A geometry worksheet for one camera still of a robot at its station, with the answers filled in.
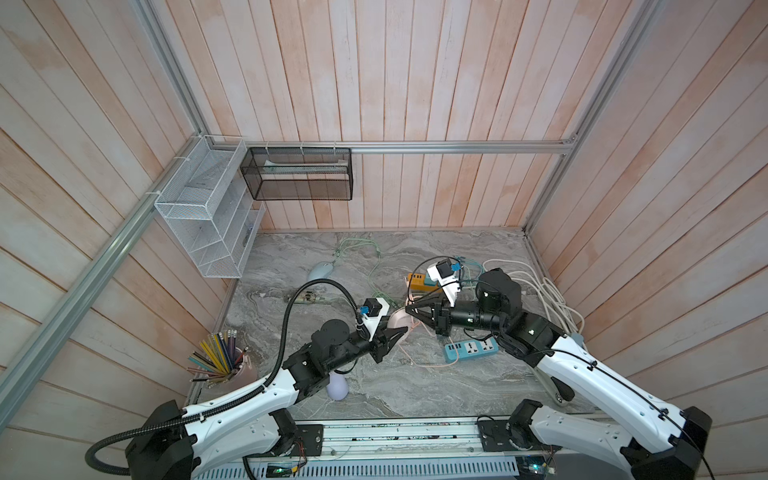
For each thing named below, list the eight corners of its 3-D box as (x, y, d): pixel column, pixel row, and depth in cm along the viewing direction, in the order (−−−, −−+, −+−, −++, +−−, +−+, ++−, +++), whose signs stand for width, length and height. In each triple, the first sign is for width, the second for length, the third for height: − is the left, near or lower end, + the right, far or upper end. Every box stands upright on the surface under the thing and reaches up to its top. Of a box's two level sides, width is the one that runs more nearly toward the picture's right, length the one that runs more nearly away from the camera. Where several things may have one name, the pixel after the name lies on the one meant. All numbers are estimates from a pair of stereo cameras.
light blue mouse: (310, 280, 108) (308, 275, 106) (312, 266, 112) (311, 261, 110) (332, 280, 108) (331, 275, 106) (333, 266, 112) (332, 261, 110)
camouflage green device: (285, 304, 101) (283, 300, 99) (287, 295, 104) (285, 291, 102) (324, 304, 101) (323, 300, 99) (326, 295, 104) (325, 291, 102)
